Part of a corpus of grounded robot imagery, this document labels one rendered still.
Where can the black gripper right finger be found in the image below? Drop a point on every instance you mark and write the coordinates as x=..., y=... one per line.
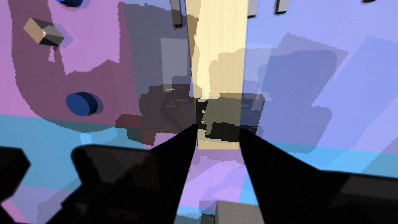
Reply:
x=289, y=190

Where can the blue button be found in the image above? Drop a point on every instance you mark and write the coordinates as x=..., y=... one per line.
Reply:
x=72, y=3
x=81, y=103

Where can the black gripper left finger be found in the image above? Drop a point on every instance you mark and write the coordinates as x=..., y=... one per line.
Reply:
x=163, y=169

